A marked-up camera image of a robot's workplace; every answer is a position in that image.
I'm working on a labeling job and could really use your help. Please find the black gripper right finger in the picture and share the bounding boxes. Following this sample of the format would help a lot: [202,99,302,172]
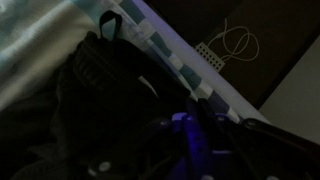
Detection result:
[197,97,320,180]

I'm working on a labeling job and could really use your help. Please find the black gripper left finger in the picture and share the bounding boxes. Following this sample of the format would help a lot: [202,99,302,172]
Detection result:
[87,116,184,180]

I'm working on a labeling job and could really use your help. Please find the black trousers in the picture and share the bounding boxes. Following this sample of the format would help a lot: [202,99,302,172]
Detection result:
[0,9,201,180]

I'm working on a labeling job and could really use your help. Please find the white mattress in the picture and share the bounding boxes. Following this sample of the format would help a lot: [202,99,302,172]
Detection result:
[131,0,272,125]

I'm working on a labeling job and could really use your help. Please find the blue plaid bed cover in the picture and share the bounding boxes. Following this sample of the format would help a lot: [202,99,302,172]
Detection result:
[0,0,242,125]

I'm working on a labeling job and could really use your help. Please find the white loose cord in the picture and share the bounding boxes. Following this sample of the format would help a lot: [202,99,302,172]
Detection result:
[212,18,261,63]

